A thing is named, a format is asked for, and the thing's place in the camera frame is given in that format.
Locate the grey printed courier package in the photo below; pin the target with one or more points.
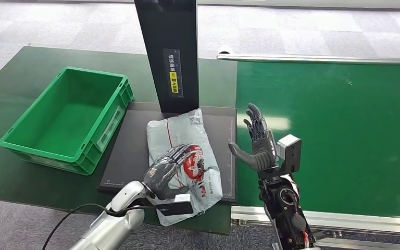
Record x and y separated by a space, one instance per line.
179 131

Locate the black and yellow warning label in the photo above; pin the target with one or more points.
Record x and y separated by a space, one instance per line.
173 74

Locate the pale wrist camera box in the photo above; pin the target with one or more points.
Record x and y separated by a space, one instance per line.
291 151
179 205

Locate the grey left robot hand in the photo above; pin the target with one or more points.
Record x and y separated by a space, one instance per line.
162 172

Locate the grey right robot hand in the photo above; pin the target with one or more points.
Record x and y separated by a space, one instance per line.
264 148

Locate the green conveyor belt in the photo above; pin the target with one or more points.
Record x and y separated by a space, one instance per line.
365 120

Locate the aluminium conveyor side rail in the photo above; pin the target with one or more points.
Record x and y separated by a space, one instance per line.
324 58
376 224

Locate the green plastic crate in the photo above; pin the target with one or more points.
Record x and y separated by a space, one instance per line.
65 127

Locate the black weighing platform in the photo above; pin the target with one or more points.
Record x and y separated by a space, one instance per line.
131 151

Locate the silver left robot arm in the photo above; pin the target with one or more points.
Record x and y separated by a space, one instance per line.
117 224

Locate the black scanner column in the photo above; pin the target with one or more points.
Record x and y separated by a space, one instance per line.
167 31

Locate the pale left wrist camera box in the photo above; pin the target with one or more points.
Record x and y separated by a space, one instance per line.
179 205

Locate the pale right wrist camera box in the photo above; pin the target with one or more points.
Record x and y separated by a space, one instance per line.
291 151

